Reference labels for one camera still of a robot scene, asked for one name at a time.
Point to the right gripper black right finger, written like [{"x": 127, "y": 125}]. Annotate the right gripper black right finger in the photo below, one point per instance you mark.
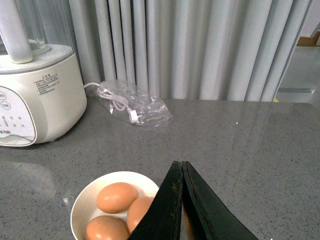
[{"x": 206, "y": 216}]

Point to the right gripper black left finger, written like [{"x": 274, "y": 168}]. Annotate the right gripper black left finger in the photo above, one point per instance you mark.
[{"x": 162, "y": 221}]

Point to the brown egg bowl right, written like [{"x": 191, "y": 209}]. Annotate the brown egg bowl right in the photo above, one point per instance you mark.
[{"x": 137, "y": 211}]

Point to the brown egg bowl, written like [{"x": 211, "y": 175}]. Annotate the brown egg bowl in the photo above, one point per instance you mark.
[
  {"x": 116, "y": 197},
  {"x": 106, "y": 227},
  {"x": 137, "y": 211}
]

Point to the brown egg bowl left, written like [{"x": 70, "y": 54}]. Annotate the brown egg bowl left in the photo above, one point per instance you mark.
[{"x": 116, "y": 197}]

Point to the brown egg bowl front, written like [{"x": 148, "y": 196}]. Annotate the brown egg bowl front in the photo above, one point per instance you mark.
[{"x": 106, "y": 227}]

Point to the white round bowl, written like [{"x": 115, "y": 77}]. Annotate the white round bowl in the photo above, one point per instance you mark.
[{"x": 85, "y": 208}]

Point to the clear plastic bag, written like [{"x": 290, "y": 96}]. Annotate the clear plastic bag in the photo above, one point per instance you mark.
[{"x": 133, "y": 105}]

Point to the grey pleated curtain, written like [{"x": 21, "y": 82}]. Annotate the grey pleated curtain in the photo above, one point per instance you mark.
[{"x": 236, "y": 50}]

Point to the white Joyoung blender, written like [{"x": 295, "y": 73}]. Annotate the white Joyoung blender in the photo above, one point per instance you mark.
[{"x": 42, "y": 94}]

